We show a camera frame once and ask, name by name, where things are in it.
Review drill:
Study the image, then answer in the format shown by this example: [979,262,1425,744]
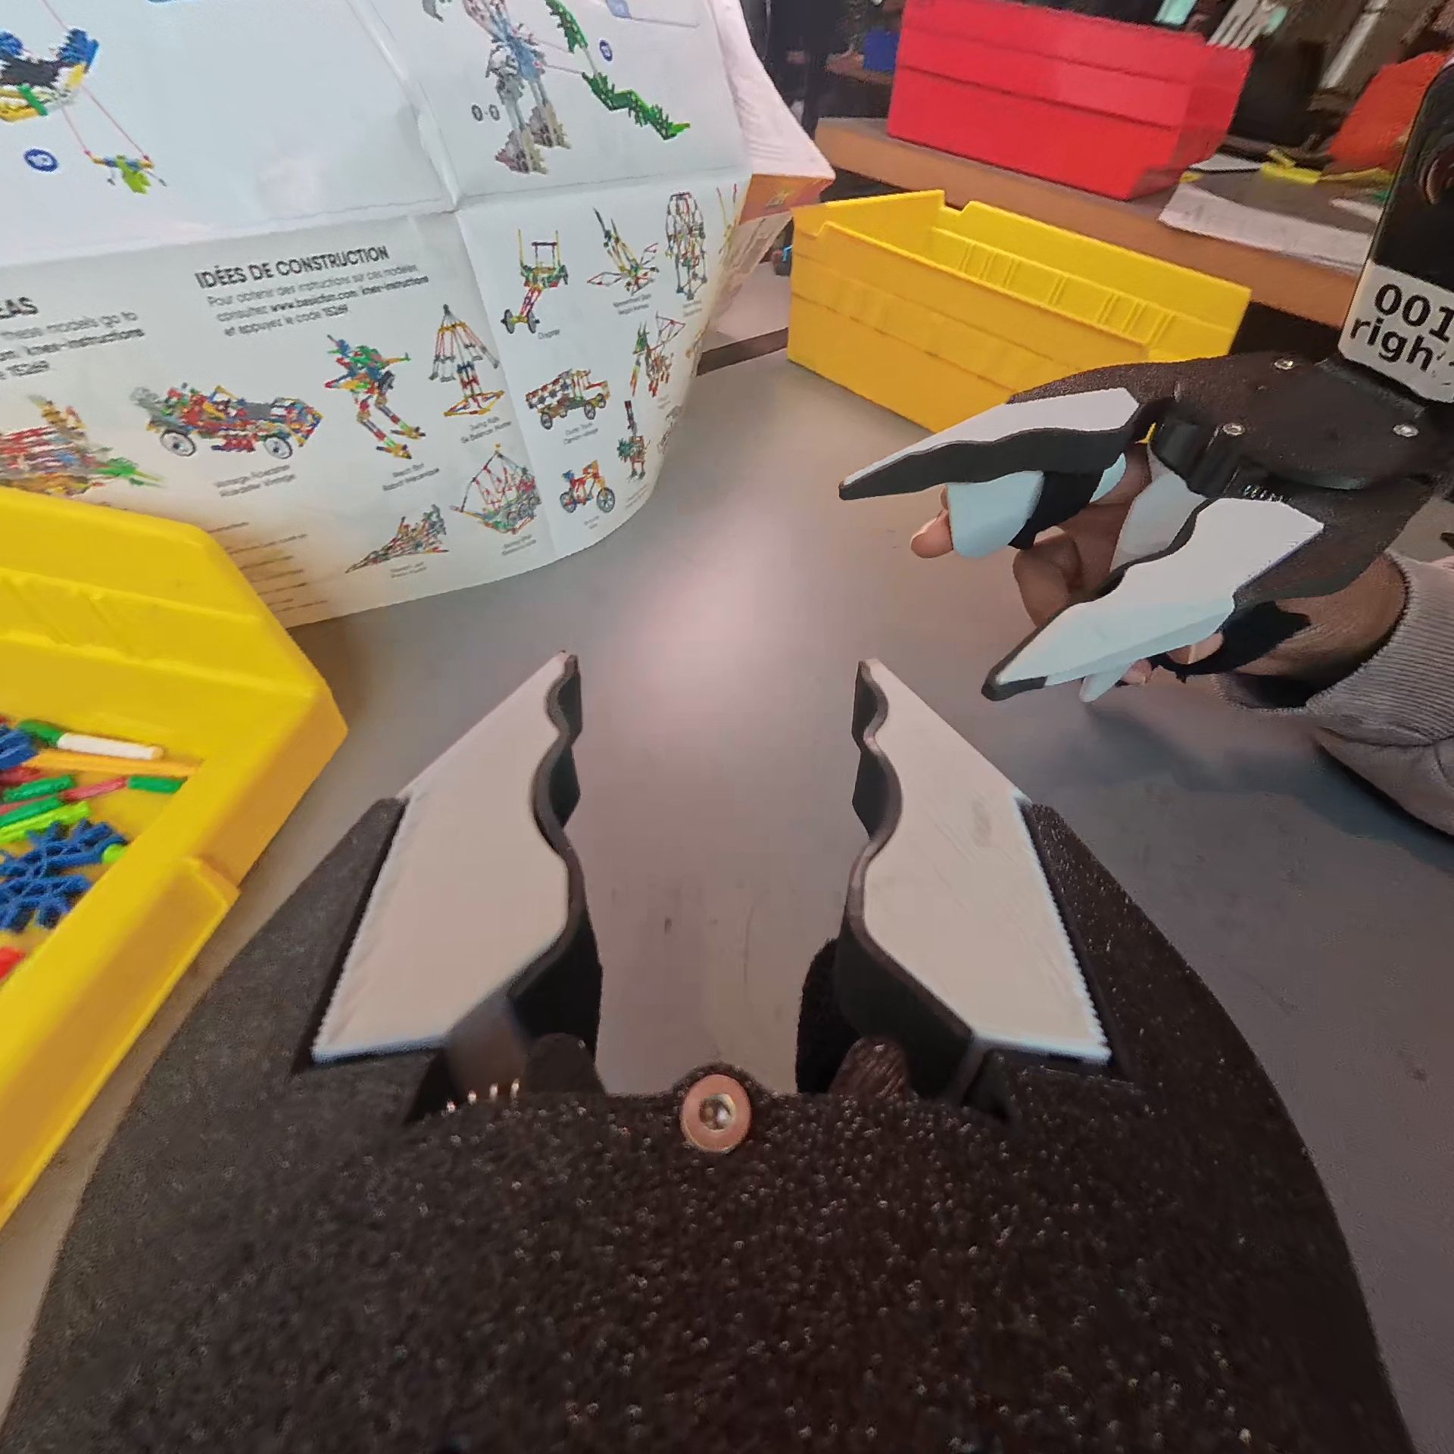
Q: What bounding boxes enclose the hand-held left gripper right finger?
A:
[794,660,1112,1094]

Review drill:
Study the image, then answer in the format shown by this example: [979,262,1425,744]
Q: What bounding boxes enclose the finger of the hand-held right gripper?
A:
[979,497,1327,703]
[837,386,1142,504]

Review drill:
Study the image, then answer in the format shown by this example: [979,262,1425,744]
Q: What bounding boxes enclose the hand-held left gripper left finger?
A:
[309,653,600,1094]

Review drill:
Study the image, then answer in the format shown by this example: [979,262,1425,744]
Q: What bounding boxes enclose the large yellow plastic bin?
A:
[0,488,347,1229]

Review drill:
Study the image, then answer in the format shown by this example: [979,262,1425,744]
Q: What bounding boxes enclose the person's right forearm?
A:
[1306,554,1454,838]

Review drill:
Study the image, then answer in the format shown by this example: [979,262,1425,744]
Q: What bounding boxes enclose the person's right hand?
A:
[910,488,1410,712]

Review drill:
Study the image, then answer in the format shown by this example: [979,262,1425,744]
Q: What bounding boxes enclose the nested yellow plastic bins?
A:
[787,189,1251,436]

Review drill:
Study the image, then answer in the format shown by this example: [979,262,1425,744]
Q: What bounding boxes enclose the small red bin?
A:
[1322,50,1448,175]

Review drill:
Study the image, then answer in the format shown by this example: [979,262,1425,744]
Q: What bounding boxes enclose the printed toy set box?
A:
[692,170,837,379]

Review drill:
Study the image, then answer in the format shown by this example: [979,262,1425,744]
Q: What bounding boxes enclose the red plastic bin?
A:
[885,0,1254,203]

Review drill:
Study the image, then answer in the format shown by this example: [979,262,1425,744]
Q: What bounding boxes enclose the pile of colourful toy pieces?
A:
[0,715,200,982]

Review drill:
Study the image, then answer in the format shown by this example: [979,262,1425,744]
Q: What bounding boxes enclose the printed instruction sheet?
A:
[0,0,835,628]

